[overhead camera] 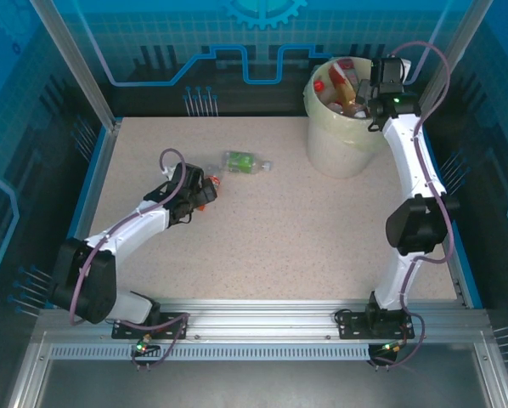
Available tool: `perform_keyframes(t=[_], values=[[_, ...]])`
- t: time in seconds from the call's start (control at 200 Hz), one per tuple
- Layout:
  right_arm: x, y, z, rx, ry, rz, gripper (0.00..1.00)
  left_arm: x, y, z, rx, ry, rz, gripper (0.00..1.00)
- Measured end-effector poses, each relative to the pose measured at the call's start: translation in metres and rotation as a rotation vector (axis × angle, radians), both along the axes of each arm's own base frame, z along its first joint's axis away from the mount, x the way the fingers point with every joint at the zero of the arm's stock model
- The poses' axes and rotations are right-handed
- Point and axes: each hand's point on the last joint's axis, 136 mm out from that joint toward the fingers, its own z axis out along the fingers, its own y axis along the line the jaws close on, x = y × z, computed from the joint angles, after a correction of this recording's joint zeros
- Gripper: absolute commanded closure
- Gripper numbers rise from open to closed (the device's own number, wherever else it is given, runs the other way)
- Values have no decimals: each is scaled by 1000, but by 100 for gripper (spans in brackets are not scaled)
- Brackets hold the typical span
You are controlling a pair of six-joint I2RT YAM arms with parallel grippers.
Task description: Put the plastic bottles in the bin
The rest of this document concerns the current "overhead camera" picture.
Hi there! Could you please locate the small orange cap bottle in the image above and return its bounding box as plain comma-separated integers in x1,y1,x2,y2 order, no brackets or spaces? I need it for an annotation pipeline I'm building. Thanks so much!
199,164,225,213

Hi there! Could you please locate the yellow orange label juice bottle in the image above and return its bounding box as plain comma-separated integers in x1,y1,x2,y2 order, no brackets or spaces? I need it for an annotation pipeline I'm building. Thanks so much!
336,82,359,107

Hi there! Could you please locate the red label tea bottle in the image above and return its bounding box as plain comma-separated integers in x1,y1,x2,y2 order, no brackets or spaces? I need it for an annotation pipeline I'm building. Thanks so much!
328,58,360,93

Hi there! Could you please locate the cream plastic bin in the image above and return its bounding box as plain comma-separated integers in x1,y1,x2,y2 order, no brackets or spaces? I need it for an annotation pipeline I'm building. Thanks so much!
303,54,393,153

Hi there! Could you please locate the beige plastic bin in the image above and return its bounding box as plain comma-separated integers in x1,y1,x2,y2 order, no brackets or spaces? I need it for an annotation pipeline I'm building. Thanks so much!
307,54,391,179

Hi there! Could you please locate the green label plastic bottle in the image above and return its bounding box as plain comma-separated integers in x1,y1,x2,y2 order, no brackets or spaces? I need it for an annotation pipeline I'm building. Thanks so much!
218,150,275,176

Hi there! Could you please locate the thin black cable loop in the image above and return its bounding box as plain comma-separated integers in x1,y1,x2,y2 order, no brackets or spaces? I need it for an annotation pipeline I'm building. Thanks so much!
171,207,195,225
366,112,387,133

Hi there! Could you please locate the aluminium frame post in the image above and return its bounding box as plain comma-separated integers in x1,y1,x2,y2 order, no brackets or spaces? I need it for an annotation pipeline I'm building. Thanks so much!
423,0,493,103
29,0,122,133

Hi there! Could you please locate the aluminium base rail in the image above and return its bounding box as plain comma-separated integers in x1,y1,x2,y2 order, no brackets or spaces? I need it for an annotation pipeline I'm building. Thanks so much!
109,297,491,342

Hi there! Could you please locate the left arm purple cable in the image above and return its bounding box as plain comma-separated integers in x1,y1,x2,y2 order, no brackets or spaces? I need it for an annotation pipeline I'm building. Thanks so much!
69,147,191,371

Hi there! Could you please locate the slotted grey cable duct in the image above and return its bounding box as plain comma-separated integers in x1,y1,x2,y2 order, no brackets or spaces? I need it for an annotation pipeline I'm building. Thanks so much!
48,343,372,362

